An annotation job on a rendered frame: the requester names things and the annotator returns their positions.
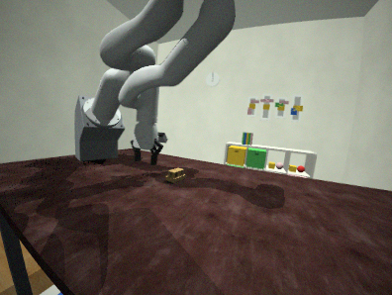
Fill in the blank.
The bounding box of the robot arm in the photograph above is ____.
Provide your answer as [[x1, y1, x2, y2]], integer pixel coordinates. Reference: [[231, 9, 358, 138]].
[[83, 0, 236, 127]]

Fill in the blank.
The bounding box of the yellow number cube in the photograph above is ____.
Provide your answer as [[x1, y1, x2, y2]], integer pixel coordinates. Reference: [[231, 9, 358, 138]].
[[175, 168, 184, 177], [168, 169, 179, 178]]

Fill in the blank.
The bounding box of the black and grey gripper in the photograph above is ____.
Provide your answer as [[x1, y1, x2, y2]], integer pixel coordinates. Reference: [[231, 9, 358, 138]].
[[131, 123, 163, 165]]

